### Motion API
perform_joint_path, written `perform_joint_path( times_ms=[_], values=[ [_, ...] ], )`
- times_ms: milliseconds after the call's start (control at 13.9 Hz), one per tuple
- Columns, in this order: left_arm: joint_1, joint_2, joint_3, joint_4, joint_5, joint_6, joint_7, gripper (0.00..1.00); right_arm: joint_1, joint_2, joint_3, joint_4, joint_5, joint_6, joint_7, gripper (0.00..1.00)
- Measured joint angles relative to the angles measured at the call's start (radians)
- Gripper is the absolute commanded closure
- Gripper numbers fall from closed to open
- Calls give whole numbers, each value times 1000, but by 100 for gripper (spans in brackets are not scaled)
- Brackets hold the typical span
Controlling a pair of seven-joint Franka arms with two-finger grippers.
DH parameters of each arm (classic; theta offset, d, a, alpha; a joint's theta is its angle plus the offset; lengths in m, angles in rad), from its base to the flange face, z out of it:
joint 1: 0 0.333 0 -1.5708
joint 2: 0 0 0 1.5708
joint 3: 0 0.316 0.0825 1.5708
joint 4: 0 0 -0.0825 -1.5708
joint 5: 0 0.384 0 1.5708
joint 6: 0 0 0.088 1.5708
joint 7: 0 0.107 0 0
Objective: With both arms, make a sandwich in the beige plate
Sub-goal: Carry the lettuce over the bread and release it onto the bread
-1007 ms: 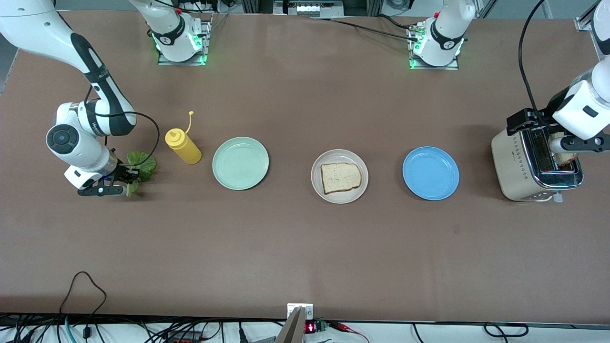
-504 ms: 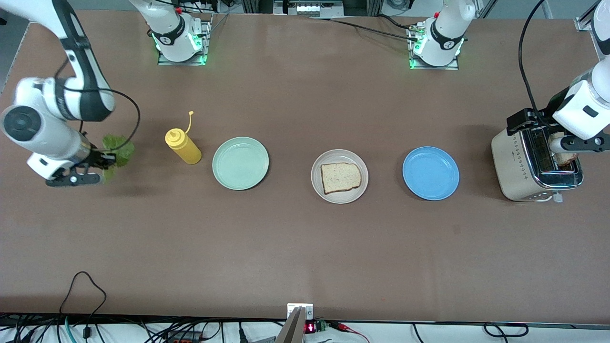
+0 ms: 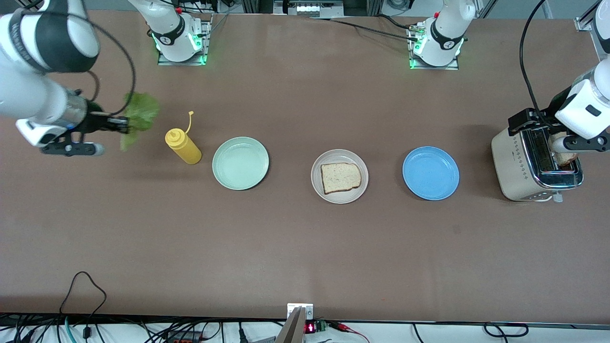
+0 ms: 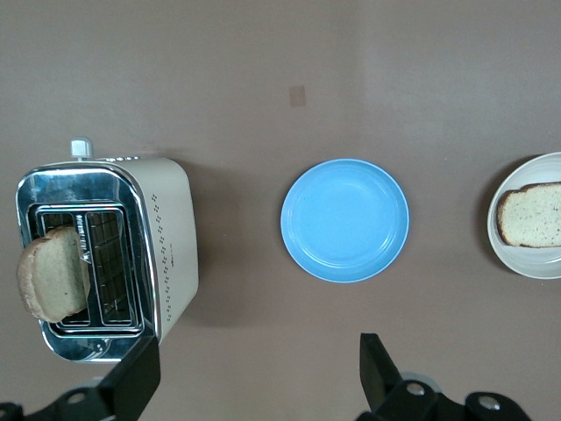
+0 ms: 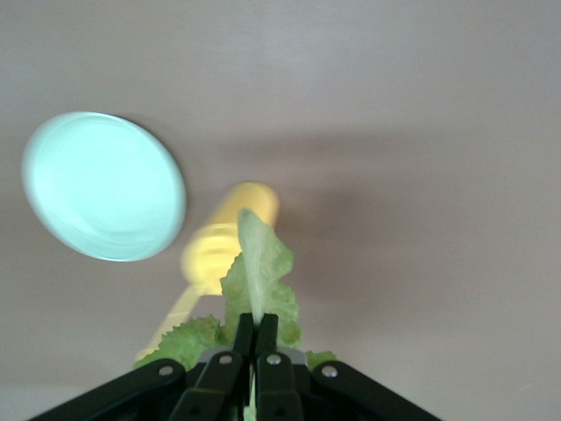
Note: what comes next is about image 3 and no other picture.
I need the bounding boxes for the green lettuce leaf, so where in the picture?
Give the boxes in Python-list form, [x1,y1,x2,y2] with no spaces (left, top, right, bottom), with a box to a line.
[119,92,161,152]

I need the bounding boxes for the toasted bread slice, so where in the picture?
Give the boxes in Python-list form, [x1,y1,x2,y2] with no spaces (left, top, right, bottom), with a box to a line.
[320,162,363,195]
[548,131,580,166]

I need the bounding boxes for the yellow mustard squeeze bottle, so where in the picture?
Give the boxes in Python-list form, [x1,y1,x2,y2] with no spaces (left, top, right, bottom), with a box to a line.
[165,111,202,165]

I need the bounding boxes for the blue plate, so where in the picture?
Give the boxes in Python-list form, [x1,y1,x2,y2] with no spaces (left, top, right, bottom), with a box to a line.
[402,146,460,201]

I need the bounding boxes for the mint green plate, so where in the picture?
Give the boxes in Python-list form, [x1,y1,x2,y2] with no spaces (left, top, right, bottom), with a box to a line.
[212,137,270,191]

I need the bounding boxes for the beige plate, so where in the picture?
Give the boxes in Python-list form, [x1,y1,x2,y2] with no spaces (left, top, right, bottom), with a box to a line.
[311,149,368,204]

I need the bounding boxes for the beige chrome toaster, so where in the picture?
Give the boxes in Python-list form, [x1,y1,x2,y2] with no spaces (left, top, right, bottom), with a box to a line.
[491,113,584,203]

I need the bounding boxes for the grey device with lights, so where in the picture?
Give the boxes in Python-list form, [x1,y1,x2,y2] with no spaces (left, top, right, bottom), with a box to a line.
[274,0,344,19]

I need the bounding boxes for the red alligator clip lead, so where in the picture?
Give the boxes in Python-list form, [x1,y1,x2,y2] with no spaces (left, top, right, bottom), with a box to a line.
[329,322,370,343]

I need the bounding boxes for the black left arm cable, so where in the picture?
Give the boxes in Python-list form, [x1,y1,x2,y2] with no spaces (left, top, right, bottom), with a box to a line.
[519,0,553,127]

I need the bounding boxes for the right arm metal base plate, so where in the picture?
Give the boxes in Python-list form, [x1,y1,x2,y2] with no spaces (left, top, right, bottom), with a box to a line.
[157,13,213,66]

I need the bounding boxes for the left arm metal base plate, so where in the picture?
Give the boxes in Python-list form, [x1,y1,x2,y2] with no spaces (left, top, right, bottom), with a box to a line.
[407,24,461,71]

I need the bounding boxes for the thin black looped cable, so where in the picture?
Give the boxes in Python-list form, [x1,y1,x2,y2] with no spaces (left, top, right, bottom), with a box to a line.
[60,272,108,341]

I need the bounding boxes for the black cable across table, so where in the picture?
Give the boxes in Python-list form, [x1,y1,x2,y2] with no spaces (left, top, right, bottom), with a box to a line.
[310,14,421,41]

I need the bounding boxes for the black flat loop cable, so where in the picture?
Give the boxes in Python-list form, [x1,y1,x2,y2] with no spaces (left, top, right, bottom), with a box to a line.
[483,323,529,338]

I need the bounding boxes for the grey metal camera bracket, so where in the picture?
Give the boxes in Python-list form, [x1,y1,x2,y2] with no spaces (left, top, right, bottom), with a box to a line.
[275,303,315,343]

